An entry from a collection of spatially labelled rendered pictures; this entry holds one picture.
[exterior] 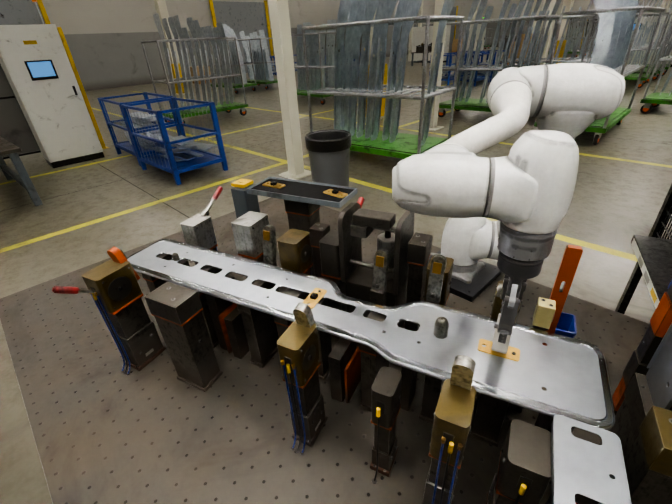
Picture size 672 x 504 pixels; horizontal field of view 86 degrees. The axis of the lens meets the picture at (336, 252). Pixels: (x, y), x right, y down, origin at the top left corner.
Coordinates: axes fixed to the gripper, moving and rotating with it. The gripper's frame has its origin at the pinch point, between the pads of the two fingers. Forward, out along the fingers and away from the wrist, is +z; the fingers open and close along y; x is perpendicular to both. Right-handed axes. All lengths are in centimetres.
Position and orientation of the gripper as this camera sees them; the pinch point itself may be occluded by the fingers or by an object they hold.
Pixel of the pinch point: (502, 333)
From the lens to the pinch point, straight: 85.7
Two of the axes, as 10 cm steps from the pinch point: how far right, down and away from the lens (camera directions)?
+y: -4.5, 4.7, -7.6
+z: 0.6, 8.6, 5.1
